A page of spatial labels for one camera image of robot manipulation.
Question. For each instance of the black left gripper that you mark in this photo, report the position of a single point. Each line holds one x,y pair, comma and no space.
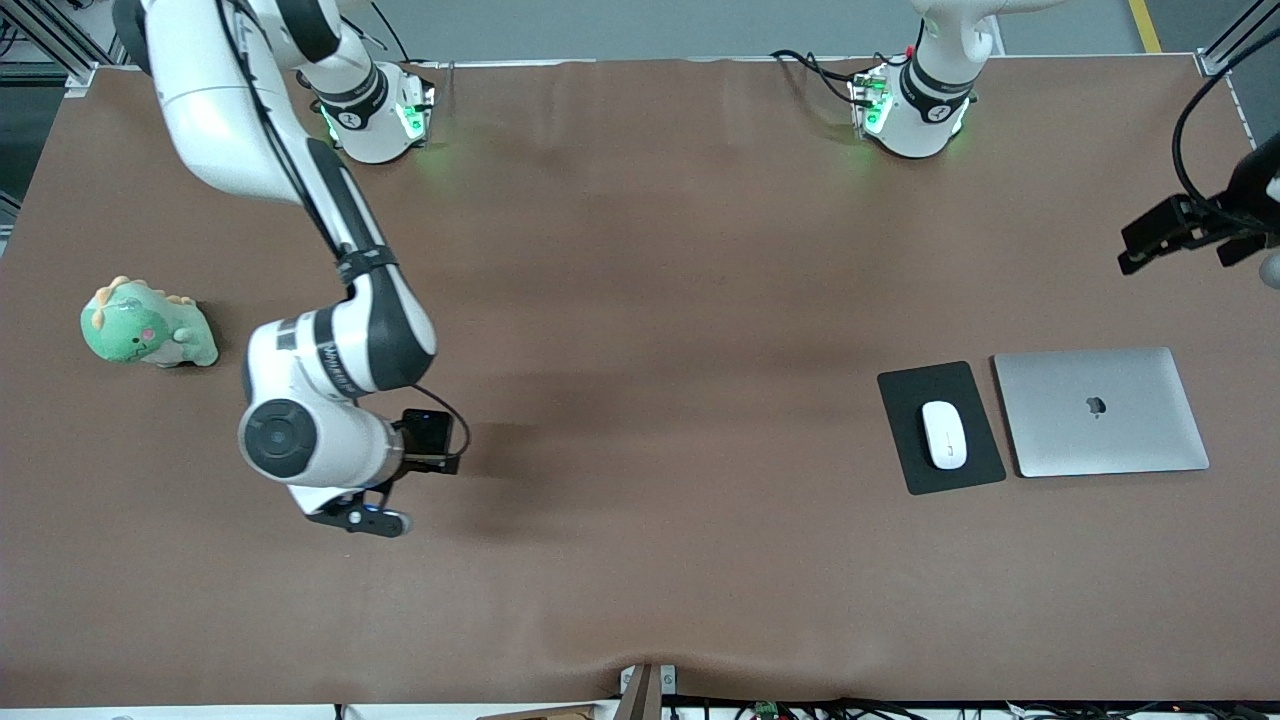
1229,213

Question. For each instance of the black flip phone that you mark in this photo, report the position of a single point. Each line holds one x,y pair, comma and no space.
428,435

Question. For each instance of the white computer mouse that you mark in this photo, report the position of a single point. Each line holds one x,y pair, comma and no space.
944,435

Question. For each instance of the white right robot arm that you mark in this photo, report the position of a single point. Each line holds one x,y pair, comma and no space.
320,445

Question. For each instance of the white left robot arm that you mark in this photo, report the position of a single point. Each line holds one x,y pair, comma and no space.
915,125

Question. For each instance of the dark grey mouse pad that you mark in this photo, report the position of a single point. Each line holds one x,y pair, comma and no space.
900,440

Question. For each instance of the silver closed laptop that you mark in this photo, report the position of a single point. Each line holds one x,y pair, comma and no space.
1100,440

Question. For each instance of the brown table cloth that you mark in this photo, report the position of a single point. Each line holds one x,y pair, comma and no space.
650,580

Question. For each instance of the green dinosaur plush toy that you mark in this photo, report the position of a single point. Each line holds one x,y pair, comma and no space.
135,335

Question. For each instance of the aluminium frame profile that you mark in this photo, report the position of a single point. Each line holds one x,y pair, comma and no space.
1213,66
75,75

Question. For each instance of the camera mount pole bracket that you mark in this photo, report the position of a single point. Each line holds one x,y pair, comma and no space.
648,695

